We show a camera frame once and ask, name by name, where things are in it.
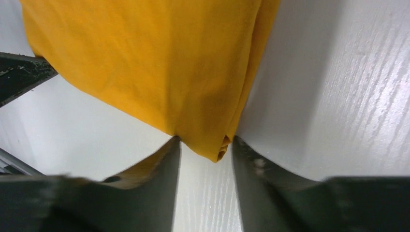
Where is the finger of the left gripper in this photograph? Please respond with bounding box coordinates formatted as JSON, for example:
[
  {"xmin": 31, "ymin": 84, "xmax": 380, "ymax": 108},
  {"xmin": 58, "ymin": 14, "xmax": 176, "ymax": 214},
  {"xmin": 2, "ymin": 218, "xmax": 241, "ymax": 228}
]
[{"xmin": 0, "ymin": 52, "xmax": 58, "ymax": 107}]

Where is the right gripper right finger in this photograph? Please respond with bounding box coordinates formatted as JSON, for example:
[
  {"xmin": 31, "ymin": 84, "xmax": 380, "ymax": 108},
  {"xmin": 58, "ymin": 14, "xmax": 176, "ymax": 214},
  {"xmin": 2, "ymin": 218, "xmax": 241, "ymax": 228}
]
[{"xmin": 232, "ymin": 136, "xmax": 410, "ymax": 232}]

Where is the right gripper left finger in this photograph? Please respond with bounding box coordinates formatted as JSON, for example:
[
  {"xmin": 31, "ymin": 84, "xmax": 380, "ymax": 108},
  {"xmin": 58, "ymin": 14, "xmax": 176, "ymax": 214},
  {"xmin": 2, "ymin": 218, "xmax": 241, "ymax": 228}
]
[{"xmin": 0, "ymin": 136, "xmax": 181, "ymax": 232}]

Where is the yellow t shirt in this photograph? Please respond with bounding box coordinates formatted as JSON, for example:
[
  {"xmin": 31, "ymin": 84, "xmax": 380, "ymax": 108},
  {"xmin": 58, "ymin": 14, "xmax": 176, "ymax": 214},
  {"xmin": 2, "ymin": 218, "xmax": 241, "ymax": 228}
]
[{"xmin": 21, "ymin": 0, "xmax": 279, "ymax": 162}]

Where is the aluminium frame rail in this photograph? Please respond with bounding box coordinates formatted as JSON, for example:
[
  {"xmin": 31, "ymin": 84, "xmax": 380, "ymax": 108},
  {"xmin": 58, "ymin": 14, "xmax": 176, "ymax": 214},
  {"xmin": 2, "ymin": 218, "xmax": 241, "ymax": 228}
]
[{"xmin": 0, "ymin": 148, "xmax": 43, "ymax": 175}]

